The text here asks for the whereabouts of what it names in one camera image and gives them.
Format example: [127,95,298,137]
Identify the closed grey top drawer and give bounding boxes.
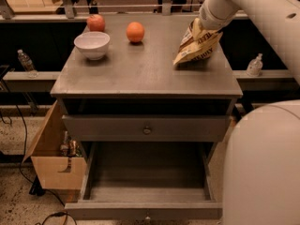
[62,115,231,143]

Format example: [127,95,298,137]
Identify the grey wooden drawer cabinet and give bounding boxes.
[50,13,244,161]

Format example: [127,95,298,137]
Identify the hand sanitizer bottle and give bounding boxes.
[246,53,263,77]

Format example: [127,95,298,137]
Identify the clear plastic water bottle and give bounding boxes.
[17,50,38,78]

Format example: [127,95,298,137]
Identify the red apple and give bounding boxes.
[86,14,105,32]

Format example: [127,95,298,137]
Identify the brown chip bag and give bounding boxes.
[173,18,223,66]

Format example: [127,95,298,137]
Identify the snack packets in box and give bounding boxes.
[60,131,83,158]

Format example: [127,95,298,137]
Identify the open grey middle drawer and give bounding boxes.
[66,142,222,221]

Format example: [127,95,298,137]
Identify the orange fruit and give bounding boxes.
[126,22,144,43]

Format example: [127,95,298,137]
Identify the black floor cable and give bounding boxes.
[0,78,78,225]

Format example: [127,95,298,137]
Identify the white bowl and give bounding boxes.
[74,32,111,60]

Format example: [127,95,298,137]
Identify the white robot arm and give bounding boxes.
[201,0,300,225]

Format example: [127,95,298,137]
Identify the cardboard box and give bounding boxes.
[23,102,86,190]

